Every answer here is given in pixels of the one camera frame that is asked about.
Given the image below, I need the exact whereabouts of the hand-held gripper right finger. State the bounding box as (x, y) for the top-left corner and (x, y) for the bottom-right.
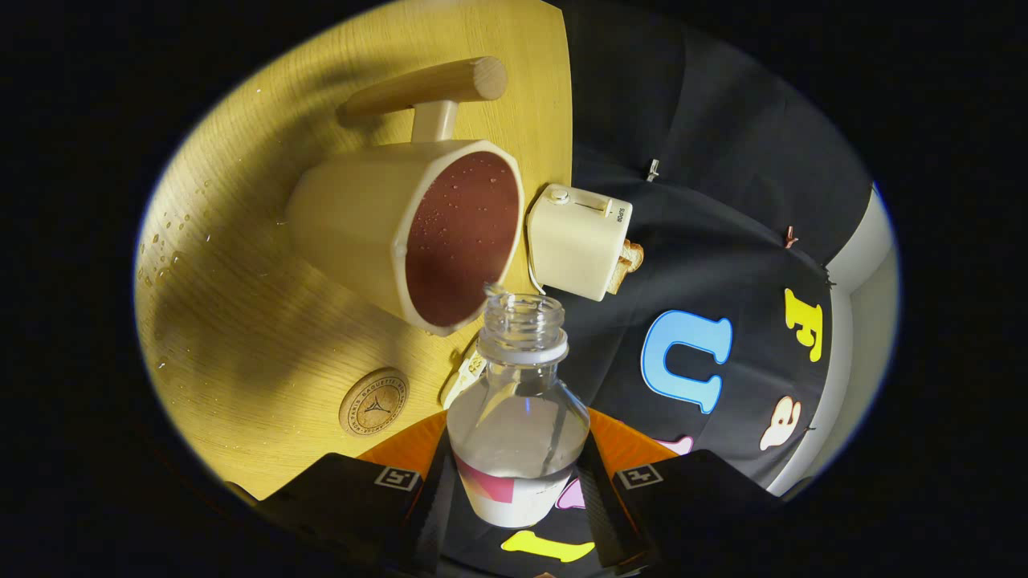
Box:
(574, 407), (784, 575)

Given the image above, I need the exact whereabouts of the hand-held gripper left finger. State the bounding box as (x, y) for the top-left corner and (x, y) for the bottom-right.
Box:
(229, 409), (460, 578)

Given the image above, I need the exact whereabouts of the clear juice bottle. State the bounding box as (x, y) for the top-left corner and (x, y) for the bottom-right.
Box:
(446, 291), (591, 529)

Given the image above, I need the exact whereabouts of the round cork coaster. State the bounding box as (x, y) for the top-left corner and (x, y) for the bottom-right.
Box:
(338, 368), (410, 438)

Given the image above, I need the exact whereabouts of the beige cup with wooden handle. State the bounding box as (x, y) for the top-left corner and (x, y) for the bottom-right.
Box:
(285, 56), (527, 338)

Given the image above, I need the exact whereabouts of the white divided dish with beans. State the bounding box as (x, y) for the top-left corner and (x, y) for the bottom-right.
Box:
(440, 347), (487, 410)

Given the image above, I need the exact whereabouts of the wooden table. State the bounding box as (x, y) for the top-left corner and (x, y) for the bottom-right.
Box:
(134, 0), (573, 503)

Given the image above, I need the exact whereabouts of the cream toaster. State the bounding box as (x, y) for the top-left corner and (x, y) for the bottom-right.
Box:
(527, 183), (634, 303)

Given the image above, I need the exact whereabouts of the black backdrop cloth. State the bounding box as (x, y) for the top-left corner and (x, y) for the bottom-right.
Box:
(434, 0), (876, 578)

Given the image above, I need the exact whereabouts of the white toaster cable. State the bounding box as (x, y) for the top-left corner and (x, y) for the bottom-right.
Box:
(526, 225), (547, 294)

